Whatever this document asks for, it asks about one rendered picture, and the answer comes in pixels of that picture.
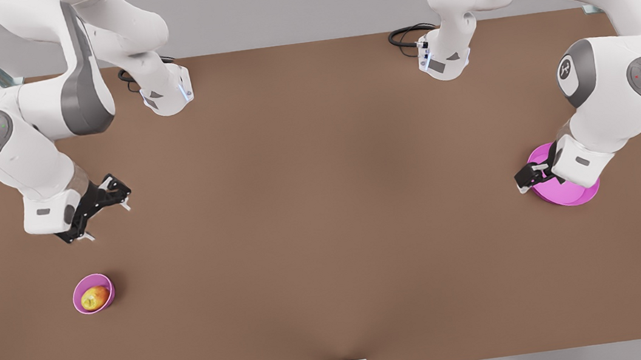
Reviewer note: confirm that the red yellow apple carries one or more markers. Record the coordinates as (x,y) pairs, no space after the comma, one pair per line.
(95,297)

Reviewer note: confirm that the magenta plate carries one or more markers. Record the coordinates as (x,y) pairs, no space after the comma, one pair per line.
(564,194)

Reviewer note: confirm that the small pink bowl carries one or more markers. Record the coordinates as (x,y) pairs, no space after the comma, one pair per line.
(79,298)

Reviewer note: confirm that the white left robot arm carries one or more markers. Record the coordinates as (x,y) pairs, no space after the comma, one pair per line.
(435,71)

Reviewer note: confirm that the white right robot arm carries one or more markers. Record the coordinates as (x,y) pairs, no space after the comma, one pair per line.
(37,111)

